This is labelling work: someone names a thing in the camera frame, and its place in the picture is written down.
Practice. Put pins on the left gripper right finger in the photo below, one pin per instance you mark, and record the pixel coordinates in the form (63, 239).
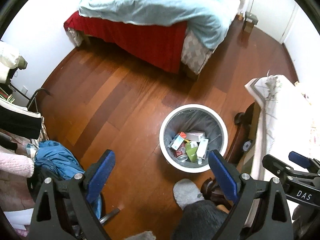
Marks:
(226, 175)

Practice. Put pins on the dark wooden table frame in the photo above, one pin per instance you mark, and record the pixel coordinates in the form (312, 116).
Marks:
(210, 188)

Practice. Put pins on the silver grey medicine box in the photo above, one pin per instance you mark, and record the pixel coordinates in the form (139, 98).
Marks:
(202, 148)

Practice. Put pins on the light blue fluffy blanket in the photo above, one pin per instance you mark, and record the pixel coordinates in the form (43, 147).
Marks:
(209, 20)

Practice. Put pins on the white round trash bin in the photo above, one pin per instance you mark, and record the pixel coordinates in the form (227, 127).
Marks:
(197, 122)

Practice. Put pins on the white checked floral tablecloth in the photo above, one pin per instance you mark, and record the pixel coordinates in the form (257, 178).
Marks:
(287, 122)

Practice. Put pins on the blue jacket on chair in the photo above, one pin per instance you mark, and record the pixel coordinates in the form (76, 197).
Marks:
(52, 160)

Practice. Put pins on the red bed sheet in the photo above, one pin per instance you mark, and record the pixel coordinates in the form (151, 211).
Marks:
(158, 45)

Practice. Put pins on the pink knitted cloth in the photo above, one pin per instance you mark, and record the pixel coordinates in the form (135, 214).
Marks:
(17, 164)

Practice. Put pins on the red blue milk carton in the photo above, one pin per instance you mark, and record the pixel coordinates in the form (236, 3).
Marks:
(177, 141)

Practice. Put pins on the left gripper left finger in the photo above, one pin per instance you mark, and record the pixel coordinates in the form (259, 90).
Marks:
(97, 175)

